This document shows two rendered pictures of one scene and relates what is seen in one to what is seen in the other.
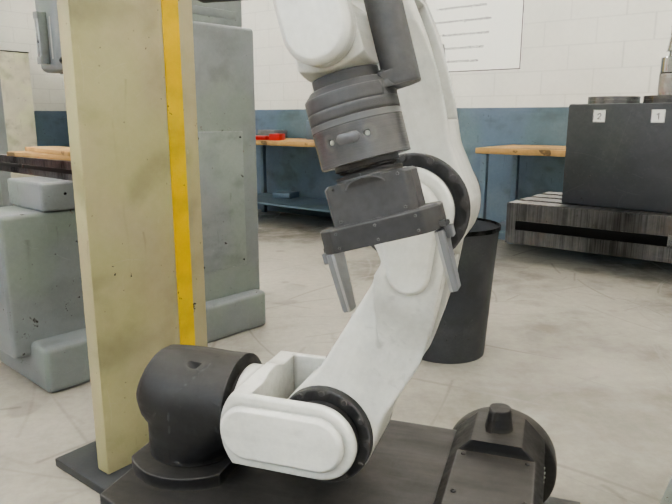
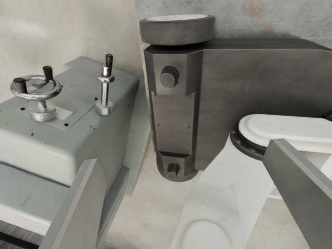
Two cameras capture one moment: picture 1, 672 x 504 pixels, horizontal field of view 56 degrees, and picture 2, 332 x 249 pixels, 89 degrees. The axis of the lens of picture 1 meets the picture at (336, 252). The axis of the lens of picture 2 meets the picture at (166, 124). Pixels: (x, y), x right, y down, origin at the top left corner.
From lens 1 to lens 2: 0.53 m
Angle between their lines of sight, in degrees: 50
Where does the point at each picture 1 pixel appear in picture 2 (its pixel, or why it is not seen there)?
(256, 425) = (316, 132)
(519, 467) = (163, 146)
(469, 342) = not seen: hidden behind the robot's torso
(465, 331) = not seen: hidden behind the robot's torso
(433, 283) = (182, 230)
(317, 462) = (262, 117)
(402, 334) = (213, 191)
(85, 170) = not seen: outside the picture
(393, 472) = (219, 139)
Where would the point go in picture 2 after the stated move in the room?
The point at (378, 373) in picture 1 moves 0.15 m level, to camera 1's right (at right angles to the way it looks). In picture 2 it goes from (230, 168) to (162, 174)
